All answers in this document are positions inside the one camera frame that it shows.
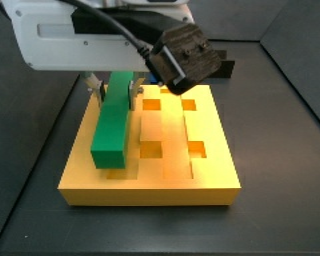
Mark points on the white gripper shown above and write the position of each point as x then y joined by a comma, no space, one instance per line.
53,47

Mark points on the green long block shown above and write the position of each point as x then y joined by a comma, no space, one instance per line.
109,142

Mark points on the dark blue long block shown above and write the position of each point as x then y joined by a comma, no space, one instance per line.
153,79

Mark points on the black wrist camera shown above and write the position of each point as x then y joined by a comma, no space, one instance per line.
177,53

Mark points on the yellow slotted board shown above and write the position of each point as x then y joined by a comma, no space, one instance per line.
179,161

